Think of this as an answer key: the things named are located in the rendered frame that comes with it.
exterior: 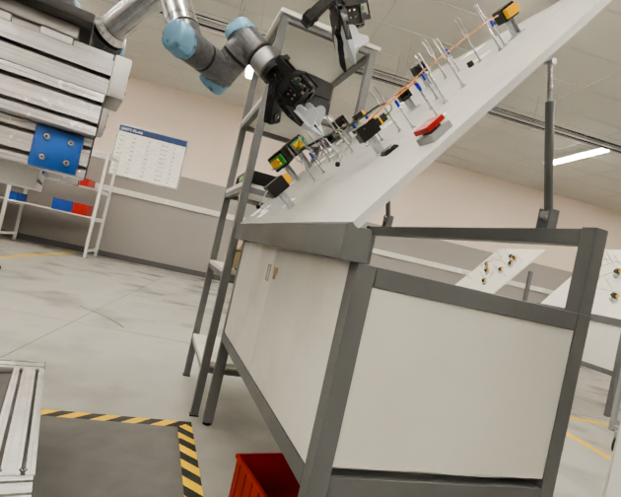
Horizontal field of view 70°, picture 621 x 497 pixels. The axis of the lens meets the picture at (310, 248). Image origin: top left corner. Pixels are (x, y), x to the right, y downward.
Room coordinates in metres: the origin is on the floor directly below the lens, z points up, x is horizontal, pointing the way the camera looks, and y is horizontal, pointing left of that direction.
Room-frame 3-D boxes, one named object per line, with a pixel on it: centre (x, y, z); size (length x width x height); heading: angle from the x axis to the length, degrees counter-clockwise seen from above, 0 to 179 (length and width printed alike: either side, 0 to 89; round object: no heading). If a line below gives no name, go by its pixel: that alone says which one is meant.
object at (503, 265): (6.87, -2.85, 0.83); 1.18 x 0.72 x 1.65; 8
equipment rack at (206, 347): (2.32, 0.22, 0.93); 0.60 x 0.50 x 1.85; 19
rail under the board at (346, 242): (1.38, 0.11, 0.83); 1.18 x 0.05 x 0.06; 19
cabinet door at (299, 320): (1.12, 0.00, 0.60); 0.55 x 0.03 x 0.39; 19
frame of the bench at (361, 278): (1.48, -0.18, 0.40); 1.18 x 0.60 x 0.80; 19
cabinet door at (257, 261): (1.64, 0.18, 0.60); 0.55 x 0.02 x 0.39; 19
